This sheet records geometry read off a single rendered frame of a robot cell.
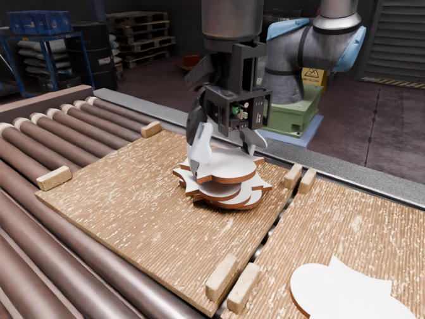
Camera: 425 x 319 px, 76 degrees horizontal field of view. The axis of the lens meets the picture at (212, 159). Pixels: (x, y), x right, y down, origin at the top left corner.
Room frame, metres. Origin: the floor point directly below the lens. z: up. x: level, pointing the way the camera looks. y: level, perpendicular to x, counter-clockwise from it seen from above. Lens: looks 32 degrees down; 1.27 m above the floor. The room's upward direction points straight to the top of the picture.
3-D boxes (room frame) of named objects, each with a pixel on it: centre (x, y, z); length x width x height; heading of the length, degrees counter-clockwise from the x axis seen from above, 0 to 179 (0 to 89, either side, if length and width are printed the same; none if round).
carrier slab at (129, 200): (0.44, 0.08, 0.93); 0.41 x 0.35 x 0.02; 56
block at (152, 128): (0.66, 0.16, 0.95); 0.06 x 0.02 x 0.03; 146
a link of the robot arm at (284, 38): (0.89, -0.23, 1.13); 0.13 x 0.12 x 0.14; 55
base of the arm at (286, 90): (0.89, -0.23, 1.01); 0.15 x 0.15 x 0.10
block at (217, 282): (0.22, -0.01, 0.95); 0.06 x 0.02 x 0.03; 146
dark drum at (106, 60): (3.99, 1.70, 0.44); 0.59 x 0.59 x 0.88
